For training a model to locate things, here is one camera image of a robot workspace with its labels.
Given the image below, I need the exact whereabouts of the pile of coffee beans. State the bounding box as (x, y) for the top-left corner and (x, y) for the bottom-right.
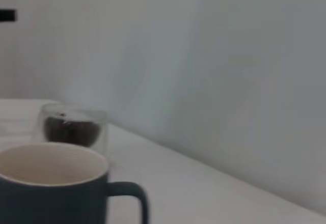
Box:
(43, 116), (101, 148)

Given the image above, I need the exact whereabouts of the clear glass cup with handle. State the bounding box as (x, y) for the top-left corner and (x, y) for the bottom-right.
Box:
(38, 103), (109, 156)

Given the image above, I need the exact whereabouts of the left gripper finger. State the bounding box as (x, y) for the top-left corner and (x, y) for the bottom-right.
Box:
(0, 9), (17, 22)

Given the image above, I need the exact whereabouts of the dark teal ceramic mug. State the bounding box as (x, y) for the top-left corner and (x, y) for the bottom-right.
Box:
(0, 142), (150, 224)

